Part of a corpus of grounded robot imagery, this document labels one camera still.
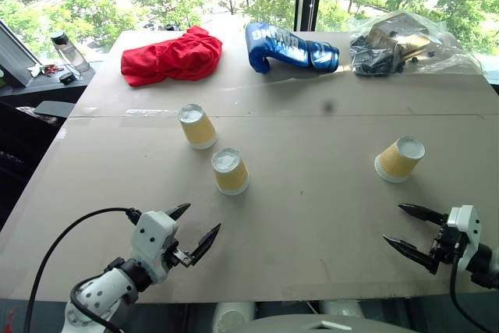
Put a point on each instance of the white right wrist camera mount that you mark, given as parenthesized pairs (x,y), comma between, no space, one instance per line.
(466,220)

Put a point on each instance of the white rounded shape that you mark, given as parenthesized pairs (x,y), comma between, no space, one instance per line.
(233,316)

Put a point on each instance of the clear plastic bag of parts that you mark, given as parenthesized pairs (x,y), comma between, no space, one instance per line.
(401,46)

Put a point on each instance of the red crumpled cloth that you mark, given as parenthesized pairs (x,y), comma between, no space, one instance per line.
(171,58)

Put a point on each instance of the clear tape strip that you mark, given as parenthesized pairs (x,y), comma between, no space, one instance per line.
(152,111)

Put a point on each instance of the small red and white trinkets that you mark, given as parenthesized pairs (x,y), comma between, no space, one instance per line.
(44,69)

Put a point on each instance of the small black round object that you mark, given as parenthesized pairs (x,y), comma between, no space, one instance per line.
(66,77)

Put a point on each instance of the blue boxing glove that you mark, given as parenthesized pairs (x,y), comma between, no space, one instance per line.
(288,49)

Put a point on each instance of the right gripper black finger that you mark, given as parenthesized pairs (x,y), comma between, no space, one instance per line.
(425,214)
(411,252)

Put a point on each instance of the clear water bottle black cap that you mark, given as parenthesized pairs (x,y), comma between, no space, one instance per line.
(71,52)

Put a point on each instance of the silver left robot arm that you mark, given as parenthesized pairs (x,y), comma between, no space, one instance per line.
(102,291)

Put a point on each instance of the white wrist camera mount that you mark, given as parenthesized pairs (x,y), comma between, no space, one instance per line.
(153,234)
(466,220)

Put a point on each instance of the dark window ledge shelf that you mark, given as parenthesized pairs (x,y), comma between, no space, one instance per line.
(43,85)

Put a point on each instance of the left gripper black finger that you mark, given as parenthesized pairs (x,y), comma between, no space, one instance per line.
(206,244)
(178,211)

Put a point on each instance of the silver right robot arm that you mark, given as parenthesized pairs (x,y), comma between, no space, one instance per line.
(485,264)

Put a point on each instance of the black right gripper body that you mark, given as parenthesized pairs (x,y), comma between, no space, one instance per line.
(448,245)

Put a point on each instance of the yellow paper cup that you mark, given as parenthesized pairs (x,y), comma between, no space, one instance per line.
(198,128)
(398,161)
(231,174)

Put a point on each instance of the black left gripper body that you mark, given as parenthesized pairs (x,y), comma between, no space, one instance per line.
(180,257)

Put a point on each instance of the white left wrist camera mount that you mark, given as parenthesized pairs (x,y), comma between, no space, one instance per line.
(153,234)

